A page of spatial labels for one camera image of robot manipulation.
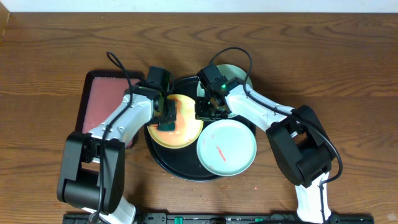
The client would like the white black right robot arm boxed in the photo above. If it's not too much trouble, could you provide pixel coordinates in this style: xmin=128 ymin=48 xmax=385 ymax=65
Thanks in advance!
xmin=195 ymin=85 xmax=343 ymax=223

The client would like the mint green plate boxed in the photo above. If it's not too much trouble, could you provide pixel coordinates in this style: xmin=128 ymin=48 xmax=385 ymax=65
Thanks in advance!
xmin=197 ymin=64 xmax=246 ymax=119
xmin=197 ymin=119 xmax=257 ymax=177

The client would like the green yellow sponge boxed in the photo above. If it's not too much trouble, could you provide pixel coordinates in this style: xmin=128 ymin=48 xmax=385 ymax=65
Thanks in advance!
xmin=156 ymin=121 xmax=175 ymax=132

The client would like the yellow plate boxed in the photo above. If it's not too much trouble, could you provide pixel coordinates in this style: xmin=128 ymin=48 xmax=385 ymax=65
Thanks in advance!
xmin=147 ymin=94 xmax=204 ymax=149

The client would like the rectangular tray with red water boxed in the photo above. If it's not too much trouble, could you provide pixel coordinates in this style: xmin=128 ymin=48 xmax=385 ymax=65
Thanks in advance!
xmin=75 ymin=70 xmax=129 ymax=133

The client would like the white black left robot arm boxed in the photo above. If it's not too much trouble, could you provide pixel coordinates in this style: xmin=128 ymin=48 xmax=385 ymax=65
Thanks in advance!
xmin=57 ymin=86 xmax=176 ymax=223

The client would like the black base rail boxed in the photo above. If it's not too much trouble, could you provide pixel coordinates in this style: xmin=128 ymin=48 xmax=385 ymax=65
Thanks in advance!
xmin=62 ymin=212 xmax=375 ymax=224

